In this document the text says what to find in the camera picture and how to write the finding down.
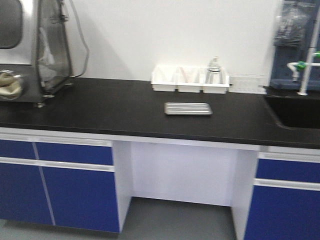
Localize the silver metal tray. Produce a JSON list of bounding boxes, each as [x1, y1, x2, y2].
[[164, 102, 213, 116]]

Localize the blue white bench cabinet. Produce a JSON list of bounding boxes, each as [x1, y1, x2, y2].
[[0, 127, 320, 240]]

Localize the white left storage bin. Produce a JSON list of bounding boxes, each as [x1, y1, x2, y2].
[[150, 65, 178, 92]]

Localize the white storage bin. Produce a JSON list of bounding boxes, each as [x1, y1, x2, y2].
[[150, 65, 178, 92], [202, 67, 230, 94], [176, 66, 202, 93]]

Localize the white middle storage bin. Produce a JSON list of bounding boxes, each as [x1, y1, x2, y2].
[[176, 66, 202, 93]]

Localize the white right storage bin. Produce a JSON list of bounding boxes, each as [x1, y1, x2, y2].
[[202, 67, 230, 94]]

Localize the glass alcohol lamp flask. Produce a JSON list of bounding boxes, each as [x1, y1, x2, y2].
[[205, 56, 223, 84]]

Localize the white test tube rack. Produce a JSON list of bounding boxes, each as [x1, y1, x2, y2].
[[228, 74, 267, 95]]

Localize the transparent plastic cover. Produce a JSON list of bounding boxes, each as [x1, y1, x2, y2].
[[35, 0, 90, 94]]

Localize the black lab sink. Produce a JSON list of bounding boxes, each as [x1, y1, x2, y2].
[[264, 95, 320, 129]]

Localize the white green lab faucet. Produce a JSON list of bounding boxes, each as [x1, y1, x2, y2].
[[297, 8, 320, 96]]

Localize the beige rubber gloves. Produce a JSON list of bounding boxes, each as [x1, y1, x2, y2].
[[0, 70, 24, 100]]

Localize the blue drying pegboard rack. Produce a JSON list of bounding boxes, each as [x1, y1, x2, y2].
[[269, 0, 320, 91]]

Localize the stainless steel cabinet machine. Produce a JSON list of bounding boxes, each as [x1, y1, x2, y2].
[[0, 0, 76, 108]]

